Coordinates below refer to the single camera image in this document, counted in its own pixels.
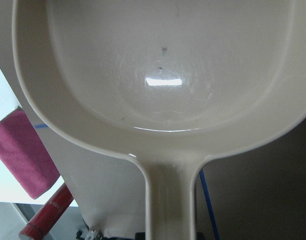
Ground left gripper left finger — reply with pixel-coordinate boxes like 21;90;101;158
134;232;146;240

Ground beige plastic dustpan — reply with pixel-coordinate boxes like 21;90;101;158
12;0;306;240

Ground red object table corner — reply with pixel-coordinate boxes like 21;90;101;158
19;183;74;240

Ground magenta cloth on stand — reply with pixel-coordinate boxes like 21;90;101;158
0;107;60;199

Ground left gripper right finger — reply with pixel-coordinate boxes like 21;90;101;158
196;232;205;240

